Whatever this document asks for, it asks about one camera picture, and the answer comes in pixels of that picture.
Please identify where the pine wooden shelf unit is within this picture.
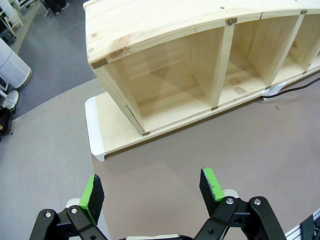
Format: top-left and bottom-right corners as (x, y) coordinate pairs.
(83, 0), (320, 137)

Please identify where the white wooden step chair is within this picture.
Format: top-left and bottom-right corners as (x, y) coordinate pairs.
(0, 0), (24, 34)

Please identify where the black power cable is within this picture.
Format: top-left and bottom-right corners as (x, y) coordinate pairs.
(260, 77), (320, 98)

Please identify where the white cylindrical air purifier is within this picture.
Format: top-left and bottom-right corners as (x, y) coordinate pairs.
(0, 38), (33, 91)

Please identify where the black equipment case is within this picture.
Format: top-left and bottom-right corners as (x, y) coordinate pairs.
(0, 106), (16, 143)

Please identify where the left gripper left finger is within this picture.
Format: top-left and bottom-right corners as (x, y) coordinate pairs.
(29, 173), (111, 240)

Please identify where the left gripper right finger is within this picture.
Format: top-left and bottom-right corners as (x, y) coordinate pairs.
(193, 167), (286, 240)

